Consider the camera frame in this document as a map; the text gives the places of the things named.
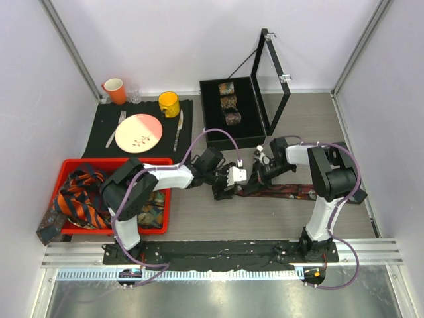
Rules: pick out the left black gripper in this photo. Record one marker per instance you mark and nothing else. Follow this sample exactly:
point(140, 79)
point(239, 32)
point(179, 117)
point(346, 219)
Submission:
point(220, 193)

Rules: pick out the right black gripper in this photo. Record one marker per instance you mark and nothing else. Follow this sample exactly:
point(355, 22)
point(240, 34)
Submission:
point(258, 181)

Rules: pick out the dark red patterned tie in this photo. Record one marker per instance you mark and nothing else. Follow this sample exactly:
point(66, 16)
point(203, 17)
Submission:
point(284, 191)

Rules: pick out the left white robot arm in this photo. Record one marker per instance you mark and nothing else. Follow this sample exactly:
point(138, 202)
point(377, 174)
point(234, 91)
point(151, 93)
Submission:
point(128, 189)

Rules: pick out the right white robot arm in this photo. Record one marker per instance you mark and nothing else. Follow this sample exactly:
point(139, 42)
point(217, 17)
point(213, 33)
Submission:
point(335, 179)

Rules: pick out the black tie box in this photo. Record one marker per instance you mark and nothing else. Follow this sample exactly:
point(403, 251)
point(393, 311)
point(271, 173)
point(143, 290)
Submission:
point(249, 131)

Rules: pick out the rolled tie bottom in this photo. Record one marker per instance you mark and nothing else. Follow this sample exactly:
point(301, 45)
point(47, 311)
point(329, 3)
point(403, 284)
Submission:
point(232, 118)

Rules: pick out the rolled tie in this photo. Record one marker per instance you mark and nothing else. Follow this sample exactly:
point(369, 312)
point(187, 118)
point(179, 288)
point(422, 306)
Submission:
point(229, 102)
point(226, 89)
point(232, 118)

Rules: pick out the teal floral tie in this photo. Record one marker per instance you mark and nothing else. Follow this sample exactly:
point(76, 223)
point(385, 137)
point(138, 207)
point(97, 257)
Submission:
point(152, 214)

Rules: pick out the rolled tie middle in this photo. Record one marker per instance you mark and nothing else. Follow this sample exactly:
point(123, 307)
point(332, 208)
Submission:
point(229, 102)

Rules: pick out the silver knife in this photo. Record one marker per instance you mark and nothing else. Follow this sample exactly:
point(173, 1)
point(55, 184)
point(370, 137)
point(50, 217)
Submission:
point(179, 127)

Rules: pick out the rolled tie top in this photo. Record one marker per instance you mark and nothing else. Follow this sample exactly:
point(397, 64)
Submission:
point(226, 89)

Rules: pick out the black box lid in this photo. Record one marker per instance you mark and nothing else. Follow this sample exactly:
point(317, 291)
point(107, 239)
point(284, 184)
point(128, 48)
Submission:
point(270, 82)

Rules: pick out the yellow mug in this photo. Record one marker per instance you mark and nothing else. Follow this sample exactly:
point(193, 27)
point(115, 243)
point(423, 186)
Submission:
point(169, 104)

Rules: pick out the pink cream plate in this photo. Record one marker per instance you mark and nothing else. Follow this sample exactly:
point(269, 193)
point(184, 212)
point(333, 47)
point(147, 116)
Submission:
point(138, 133)

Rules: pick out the black placemat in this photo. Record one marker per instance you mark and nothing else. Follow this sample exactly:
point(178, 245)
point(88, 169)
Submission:
point(105, 121)

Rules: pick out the silver fork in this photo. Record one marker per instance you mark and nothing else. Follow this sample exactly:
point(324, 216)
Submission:
point(122, 117)

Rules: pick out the clear glass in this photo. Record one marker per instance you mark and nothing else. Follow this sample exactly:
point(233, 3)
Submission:
point(133, 91)

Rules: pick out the orange navy striped tie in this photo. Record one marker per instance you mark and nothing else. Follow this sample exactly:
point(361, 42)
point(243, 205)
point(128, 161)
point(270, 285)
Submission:
point(79, 198)

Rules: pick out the red plastic bin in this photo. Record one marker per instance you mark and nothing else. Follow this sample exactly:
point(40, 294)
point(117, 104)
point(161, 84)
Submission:
point(108, 165)

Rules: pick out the orange cup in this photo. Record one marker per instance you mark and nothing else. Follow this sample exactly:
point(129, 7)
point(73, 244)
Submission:
point(115, 89)

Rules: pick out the navy speckled tie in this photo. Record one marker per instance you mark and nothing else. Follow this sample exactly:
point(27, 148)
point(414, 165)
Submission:
point(50, 226)

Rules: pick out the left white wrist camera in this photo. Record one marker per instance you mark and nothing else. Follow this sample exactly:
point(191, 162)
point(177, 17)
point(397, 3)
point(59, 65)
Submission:
point(236, 173)

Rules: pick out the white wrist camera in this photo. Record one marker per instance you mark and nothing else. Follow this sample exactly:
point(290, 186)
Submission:
point(260, 156)
point(236, 173)

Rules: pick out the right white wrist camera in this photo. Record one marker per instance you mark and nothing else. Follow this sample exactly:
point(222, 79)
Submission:
point(260, 156)

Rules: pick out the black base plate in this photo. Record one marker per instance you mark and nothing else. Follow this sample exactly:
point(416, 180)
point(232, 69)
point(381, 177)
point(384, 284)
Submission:
point(217, 255)

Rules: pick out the white cable duct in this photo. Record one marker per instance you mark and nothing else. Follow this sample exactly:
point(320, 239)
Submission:
point(128, 275)

